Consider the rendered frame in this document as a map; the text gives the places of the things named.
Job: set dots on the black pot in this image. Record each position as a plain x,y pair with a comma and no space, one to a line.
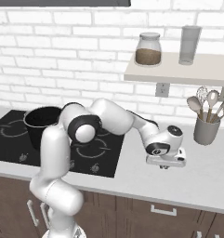
39,119

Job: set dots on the beige wall shelf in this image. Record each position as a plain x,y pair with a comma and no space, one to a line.
191,72

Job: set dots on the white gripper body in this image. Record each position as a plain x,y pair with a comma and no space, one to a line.
166,162

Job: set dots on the brown drawer front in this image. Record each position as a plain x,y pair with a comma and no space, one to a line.
166,223

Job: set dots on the slotted wooden spoon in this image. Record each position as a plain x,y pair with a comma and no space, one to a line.
212,96

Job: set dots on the tall clear glass container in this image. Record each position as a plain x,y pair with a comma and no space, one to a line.
189,45

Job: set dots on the brown cupboard door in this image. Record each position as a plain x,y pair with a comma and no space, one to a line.
11,204
98,217

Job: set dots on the grey wall socket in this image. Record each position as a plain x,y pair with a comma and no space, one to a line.
162,89

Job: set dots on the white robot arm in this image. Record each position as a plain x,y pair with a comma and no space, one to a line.
56,161

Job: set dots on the glass jar with brown contents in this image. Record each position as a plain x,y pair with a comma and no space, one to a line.
148,52

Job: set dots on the grey utensil holder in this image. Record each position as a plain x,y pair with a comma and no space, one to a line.
205,133

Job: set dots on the black hob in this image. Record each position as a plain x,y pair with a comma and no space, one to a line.
11,145

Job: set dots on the dark grey extractor hood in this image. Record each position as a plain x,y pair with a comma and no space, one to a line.
60,2

